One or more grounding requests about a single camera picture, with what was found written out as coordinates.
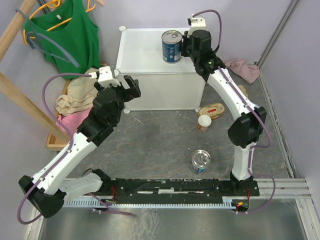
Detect blue can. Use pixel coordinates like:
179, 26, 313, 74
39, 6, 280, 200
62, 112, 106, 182
161, 30, 182, 64
189, 149, 211, 175

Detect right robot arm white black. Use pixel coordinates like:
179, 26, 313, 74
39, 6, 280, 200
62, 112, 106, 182
181, 29, 267, 196

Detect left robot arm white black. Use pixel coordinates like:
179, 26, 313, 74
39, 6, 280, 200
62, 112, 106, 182
17, 75, 141, 224

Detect white cube cabinet counter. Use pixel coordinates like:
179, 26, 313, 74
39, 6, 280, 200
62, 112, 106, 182
116, 28, 205, 111

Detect beige cloth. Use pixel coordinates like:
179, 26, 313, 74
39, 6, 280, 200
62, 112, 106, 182
55, 76, 98, 116

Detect mauve cloth on floor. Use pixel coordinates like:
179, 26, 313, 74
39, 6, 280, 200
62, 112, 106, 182
224, 58, 260, 84

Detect pink cloth in tray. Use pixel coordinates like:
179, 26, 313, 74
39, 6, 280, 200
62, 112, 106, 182
58, 108, 91, 136

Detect oval gold tin right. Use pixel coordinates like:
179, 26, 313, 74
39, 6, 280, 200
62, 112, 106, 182
238, 85, 249, 98

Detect oval gold tin near cabinet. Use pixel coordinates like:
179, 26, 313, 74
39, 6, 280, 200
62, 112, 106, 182
198, 103, 225, 120

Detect orange can white lid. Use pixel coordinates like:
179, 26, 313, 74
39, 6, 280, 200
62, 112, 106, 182
197, 115, 212, 132

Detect green tank top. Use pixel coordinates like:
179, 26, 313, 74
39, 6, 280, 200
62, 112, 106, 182
22, 0, 100, 81

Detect wooden tray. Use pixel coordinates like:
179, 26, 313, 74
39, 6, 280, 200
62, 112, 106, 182
44, 77, 101, 151

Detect grey blue clothes hanger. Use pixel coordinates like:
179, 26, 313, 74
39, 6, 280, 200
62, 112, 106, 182
14, 8, 81, 68

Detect orange clothes hanger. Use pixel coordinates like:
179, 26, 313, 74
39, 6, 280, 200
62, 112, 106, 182
23, 0, 98, 45

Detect wooden rack pole lower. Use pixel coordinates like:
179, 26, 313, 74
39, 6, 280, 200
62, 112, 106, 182
0, 73, 69, 143

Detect wooden rack pole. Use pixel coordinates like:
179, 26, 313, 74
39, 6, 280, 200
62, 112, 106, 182
0, 0, 36, 60
0, 73, 69, 143

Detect wooden rack pole upper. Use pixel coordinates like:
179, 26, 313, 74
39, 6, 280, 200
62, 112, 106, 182
0, 0, 36, 60

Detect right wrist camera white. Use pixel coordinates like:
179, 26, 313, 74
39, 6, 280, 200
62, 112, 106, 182
187, 15, 206, 29

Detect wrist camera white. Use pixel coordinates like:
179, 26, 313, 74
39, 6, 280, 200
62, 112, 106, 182
89, 66, 121, 88
187, 15, 206, 29

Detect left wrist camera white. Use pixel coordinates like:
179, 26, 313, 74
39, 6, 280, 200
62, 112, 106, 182
89, 66, 121, 88

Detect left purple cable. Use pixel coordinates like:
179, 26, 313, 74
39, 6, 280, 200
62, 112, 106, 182
16, 72, 137, 225

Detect purple cable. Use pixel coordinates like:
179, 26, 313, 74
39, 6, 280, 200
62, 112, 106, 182
194, 9, 277, 216
16, 72, 137, 225

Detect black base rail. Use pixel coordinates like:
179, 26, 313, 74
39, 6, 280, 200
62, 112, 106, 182
94, 177, 260, 204

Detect aluminium frame post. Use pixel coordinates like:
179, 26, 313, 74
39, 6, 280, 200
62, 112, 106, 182
257, 0, 301, 69

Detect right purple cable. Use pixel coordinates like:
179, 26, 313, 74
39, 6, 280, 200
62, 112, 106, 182
194, 9, 277, 216

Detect white cable duct comb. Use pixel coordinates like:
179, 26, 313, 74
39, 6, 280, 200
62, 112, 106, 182
63, 196, 236, 210

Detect aluminium floor rail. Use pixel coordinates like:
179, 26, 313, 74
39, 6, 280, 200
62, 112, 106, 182
256, 178, 312, 199

